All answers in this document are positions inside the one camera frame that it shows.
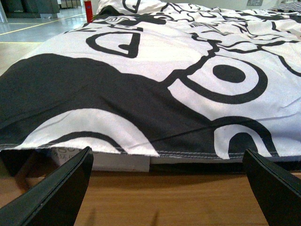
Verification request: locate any white mattress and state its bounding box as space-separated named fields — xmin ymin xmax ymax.
xmin=50 ymin=148 xmax=151 ymax=172

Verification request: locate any black and white duvet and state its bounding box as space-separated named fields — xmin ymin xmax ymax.
xmin=0 ymin=4 xmax=301 ymax=160

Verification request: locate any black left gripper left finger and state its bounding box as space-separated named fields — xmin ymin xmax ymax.
xmin=0 ymin=147 xmax=94 ymax=226

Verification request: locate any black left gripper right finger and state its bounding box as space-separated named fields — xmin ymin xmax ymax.
xmin=242 ymin=149 xmax=301 ymax=226

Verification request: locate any red fire extinguisher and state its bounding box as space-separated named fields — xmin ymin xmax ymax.
xmin=84 ymin=0 xmax=93 ymax=23

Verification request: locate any wooden bed frame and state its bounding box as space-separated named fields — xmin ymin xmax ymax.
xmin=0 ymin=150 xmax=301 ymax=226

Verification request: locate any dark grey cabinet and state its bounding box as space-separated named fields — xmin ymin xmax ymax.
xmin=0 ymin=0 xmax=60 ymax=18

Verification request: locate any black white pillow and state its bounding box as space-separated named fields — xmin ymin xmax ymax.
xmin=96 ymin=0 xmax=167 ymax=15

